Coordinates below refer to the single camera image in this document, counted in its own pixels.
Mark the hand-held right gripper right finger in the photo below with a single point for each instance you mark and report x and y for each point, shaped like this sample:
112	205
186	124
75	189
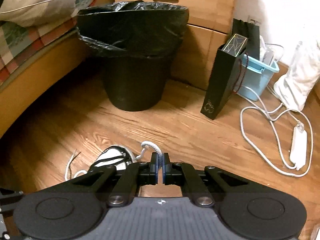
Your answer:
164	166

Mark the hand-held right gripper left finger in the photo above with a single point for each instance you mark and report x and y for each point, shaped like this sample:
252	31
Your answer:
156	165

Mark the white shoelace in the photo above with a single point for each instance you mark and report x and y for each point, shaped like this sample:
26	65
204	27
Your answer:
150	145

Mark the black shoelace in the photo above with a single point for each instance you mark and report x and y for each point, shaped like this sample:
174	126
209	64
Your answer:
110	158

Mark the black paper gift bag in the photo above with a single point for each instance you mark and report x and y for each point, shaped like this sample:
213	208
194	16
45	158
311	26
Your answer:
222	80

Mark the light blue plastic bin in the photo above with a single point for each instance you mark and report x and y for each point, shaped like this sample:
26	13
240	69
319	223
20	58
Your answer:
257	80

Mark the white power adapter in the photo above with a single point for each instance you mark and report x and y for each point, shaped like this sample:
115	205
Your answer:
297	150

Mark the patterned dark box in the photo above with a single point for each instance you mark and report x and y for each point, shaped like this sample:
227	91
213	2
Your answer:
235	45

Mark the black trash bag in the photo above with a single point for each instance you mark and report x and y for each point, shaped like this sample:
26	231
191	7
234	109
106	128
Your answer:
130	22

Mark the white plastic packaging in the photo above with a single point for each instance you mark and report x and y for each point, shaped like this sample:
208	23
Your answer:
266	52

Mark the plaid bed sheet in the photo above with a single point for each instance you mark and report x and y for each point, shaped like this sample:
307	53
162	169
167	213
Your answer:
15	40

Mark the wooden drawer cabinet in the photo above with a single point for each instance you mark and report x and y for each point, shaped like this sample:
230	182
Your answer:
205	2

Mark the white duvet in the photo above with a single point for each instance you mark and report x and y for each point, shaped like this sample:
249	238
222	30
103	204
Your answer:
37	2

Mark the wooden bed frame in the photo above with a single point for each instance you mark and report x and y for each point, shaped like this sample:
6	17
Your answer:
37	80

